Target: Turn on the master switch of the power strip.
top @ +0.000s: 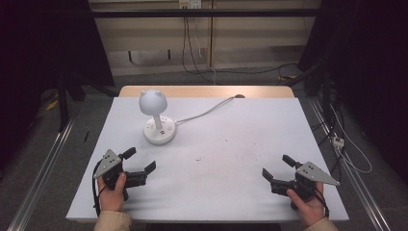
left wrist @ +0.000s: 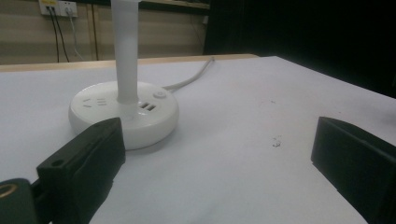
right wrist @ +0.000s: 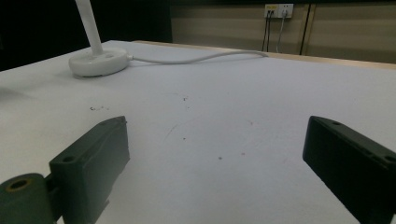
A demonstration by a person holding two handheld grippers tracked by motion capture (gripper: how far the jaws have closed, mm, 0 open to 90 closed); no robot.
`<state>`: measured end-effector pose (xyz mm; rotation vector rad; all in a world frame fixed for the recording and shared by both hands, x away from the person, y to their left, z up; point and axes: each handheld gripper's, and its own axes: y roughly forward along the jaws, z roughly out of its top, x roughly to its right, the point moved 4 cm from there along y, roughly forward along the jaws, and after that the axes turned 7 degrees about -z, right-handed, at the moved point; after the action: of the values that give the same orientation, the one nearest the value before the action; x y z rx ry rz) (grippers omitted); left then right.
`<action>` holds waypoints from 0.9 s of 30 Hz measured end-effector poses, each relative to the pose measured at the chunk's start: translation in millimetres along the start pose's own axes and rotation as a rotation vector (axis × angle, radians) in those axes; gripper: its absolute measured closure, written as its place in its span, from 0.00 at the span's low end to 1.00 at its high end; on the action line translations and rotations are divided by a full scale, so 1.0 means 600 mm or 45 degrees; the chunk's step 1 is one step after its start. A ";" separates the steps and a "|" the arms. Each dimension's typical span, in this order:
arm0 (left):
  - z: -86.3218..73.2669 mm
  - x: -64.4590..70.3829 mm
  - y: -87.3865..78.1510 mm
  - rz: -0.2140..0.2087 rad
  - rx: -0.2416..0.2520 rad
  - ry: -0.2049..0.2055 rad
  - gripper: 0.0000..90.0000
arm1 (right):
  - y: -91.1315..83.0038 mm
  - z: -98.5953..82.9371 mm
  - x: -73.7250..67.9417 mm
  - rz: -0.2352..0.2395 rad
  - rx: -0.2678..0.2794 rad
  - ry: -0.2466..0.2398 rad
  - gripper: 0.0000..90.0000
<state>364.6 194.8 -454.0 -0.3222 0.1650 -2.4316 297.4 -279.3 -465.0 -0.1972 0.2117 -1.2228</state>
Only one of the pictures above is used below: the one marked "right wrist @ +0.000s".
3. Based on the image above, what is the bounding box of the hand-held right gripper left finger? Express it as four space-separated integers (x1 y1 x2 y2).
49 116 131 224

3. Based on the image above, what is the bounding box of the white lamp cable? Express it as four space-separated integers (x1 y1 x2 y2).
130 49 269 65

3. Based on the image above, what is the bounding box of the white lamp base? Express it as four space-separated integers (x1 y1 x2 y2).
68 0 134 77

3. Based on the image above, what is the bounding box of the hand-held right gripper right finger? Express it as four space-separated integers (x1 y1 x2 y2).
302 115 396 224

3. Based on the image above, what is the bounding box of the white wall socket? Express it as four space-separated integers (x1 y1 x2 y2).
263 3 294 19

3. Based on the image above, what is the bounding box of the black cable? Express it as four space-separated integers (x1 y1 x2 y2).
262 10 271 52
266 10 275 53

